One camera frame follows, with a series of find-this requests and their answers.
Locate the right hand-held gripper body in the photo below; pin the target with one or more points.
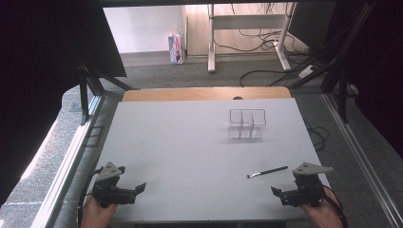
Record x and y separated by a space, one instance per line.
304 190

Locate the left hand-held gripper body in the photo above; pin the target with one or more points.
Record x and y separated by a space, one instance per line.
109 190

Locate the person's left hand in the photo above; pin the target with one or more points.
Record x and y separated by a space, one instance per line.
95 213

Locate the person's right hand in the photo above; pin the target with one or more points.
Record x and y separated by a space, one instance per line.
321 215

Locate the black pen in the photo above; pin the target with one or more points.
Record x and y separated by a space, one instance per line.
267 172

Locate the clear acrylic divided organizer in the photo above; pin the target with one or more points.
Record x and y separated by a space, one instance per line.
247 125

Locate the black metal stand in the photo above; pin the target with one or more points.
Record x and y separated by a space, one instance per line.
88 88
339 63

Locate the white power strip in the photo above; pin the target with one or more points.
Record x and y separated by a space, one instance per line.
306 71

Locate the black curtain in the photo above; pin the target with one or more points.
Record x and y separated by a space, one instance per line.
38 79
377 69

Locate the colourful drink carton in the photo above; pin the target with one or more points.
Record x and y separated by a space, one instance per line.
176 49

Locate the aluminium rail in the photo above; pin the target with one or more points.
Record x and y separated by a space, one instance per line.
66 164
361 158

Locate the white metal desk frame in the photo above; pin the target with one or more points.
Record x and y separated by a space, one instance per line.
247 22

